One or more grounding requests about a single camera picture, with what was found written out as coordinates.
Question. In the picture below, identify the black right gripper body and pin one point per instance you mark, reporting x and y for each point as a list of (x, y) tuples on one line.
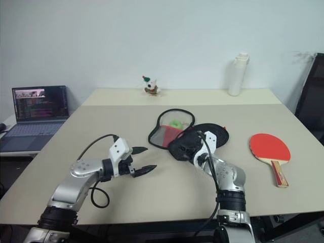
[(191, 149)]

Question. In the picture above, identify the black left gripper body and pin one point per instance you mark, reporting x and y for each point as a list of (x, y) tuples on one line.
[(125, 165)]

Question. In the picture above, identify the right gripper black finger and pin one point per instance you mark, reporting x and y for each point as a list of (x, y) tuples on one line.
[(186, 135), (176, 152)]

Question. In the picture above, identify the red black mesh paddle case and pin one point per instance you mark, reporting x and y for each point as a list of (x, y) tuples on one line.
[(162, 136)]

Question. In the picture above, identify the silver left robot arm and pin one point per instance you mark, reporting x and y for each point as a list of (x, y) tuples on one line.
[(68, 192)]

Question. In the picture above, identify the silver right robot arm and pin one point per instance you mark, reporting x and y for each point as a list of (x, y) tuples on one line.
[(227, 174)]

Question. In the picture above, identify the red table tennis paddle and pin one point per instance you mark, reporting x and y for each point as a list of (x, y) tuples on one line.
[(269, 146)]

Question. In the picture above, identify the green plush zipper charm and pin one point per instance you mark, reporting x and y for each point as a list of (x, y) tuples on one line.
[(174, 124)]

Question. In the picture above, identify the small white plush dog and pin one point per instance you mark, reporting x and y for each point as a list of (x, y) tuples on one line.
[(151, 87)]

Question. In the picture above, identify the white plastic bottle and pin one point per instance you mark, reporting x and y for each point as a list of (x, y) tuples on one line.
[(236, 76)]

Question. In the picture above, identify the open grey laptop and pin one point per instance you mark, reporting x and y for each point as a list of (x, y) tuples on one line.
[(38, 126)]

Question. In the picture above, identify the black desk gadget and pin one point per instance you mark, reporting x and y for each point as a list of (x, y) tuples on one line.
[(2, 127)]

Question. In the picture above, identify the black office chair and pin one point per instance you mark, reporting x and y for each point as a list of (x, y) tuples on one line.
[(312, 101)]

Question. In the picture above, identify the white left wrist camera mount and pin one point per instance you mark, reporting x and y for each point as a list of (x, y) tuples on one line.
[(119, 149)]

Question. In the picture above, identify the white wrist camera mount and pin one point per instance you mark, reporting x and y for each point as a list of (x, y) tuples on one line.
[(119, 149), (211, 141)]

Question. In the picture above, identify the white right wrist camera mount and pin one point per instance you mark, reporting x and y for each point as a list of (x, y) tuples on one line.
[(211, 141)]

